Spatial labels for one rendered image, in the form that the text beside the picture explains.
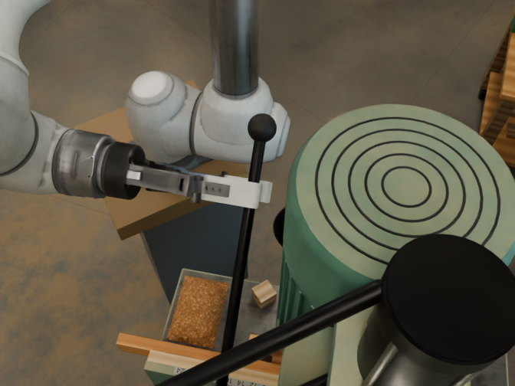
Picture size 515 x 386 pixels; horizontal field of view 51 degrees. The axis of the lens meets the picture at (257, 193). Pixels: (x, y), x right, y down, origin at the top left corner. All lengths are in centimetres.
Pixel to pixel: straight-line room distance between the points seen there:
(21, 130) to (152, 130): 63
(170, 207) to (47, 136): 70
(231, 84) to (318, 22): 179
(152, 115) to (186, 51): 153
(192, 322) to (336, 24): 218
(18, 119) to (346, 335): 46
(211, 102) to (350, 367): 93
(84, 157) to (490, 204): 49
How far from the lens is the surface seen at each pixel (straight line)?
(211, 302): 98
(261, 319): 99
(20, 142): 68
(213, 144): 125
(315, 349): 44
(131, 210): 141
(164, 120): 125
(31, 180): 74
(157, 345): 95
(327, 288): 40
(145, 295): 203
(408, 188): 41
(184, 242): 158
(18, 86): 66
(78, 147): 73
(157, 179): 64
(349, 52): 277
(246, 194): 63
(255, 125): 63
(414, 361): 25
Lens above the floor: 184
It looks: 57 degrees down
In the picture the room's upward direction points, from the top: straight up
